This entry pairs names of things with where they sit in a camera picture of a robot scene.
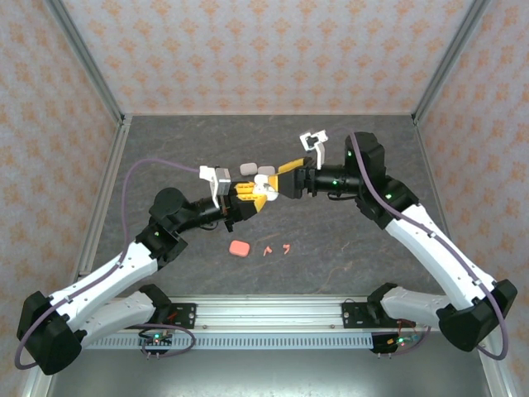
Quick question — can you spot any small circuit board with LED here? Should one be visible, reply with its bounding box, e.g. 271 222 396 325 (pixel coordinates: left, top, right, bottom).
386 333 422 348
138 332 174 352

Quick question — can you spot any brushed metal panel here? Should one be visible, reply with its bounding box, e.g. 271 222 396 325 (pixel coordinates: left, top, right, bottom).
47 349 495 397

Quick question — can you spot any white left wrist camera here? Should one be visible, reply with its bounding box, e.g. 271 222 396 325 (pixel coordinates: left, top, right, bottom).
198 165 232 208

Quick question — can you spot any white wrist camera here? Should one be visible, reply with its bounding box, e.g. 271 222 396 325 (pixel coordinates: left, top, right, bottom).
198 165 232 208
298 129 328 170

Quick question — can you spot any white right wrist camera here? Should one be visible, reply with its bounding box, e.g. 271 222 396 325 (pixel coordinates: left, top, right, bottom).
298 129 328 170

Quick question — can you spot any aluminium side rail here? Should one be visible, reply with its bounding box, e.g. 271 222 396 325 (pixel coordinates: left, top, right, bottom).
65 115 133 297
412 115 451 237

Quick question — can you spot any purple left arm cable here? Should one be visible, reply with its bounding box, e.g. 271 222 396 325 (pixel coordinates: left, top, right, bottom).
15 159 203 370

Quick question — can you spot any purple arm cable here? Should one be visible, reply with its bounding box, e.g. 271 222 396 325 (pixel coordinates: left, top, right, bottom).
15 159 203 370
325 127 509 361

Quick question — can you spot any wide aluminium base rail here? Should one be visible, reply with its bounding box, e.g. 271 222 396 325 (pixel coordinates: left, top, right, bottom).
49 295 497 332

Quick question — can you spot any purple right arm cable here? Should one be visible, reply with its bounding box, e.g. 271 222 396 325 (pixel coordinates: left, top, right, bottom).
325 127 509 361

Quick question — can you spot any grey slotted cable duct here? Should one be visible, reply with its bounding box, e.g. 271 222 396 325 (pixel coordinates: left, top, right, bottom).
84 333 375 352

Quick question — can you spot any aluminium corner post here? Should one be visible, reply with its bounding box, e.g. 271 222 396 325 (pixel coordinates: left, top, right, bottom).
44 0 127 125
411 0 493 125

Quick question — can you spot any short aluminium frame post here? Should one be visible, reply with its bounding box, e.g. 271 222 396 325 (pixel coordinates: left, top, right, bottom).
20 370 55 397
474 351 512 397

